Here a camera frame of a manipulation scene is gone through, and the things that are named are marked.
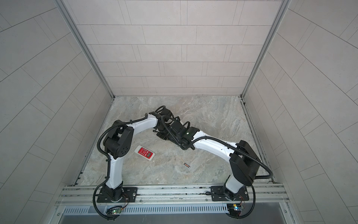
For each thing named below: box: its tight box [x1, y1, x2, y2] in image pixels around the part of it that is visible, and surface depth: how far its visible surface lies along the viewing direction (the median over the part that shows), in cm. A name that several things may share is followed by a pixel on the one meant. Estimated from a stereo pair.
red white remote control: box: [134, 145, 156, 161], surface depth 86 cm
